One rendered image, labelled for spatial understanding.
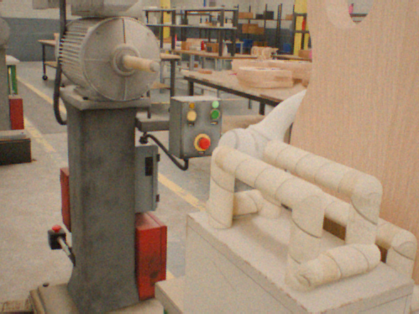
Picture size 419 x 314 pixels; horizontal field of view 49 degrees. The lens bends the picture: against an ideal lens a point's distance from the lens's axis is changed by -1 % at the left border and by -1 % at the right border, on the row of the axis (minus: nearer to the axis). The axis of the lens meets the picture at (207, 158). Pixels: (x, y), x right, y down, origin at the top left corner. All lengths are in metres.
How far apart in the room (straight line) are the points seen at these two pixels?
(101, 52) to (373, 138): 0.96
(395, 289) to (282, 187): 0.17
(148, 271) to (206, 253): 1.25
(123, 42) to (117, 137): 0.37
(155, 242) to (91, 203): 0.30
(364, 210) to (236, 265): 0.16
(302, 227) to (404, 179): 0.20
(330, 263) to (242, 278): 0.12
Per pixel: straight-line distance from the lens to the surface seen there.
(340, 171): 0.55
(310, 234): 0.48
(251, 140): 1.08
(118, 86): 1.46
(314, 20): 0.74
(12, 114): 4.88
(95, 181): 1.67
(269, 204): 0.66
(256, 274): 0.54
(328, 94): 0.71
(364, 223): 0.53
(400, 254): 0.61
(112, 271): 1.84
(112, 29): 1.44
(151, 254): 1.84
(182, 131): 1.56
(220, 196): 0.61
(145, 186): 1.79
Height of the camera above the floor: 1.36
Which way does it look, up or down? 16 degrees down
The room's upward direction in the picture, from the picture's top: 3 degrees clockwise
